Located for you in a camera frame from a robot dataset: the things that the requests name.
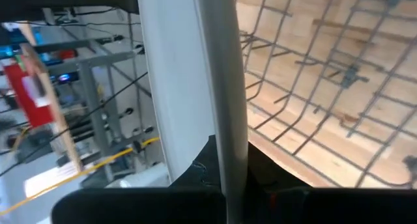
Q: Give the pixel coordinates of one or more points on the grey metal table frame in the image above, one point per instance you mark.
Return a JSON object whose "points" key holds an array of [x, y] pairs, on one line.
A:
{"points": [[94, 113]]}

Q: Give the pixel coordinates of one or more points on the black rig frame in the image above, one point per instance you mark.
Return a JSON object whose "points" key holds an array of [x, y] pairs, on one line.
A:
{"points": [[65, 1]]}

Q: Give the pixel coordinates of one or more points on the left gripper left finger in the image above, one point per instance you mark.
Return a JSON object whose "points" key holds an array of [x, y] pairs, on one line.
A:
{"points": [[146, 207]]}

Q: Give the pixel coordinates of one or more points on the wooden board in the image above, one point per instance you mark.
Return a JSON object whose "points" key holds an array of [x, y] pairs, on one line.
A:
{"points": [[52, 113]]}

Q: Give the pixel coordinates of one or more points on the grey plate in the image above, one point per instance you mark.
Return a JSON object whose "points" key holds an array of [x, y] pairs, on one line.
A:
{"points": [[176, 71]]}

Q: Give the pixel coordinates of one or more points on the red box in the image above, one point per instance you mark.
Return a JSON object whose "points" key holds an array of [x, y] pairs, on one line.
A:
{"points": [[26, 93]]}

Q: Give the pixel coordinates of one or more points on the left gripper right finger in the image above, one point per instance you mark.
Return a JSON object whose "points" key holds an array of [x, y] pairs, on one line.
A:
{"points": [[325, 207]]}

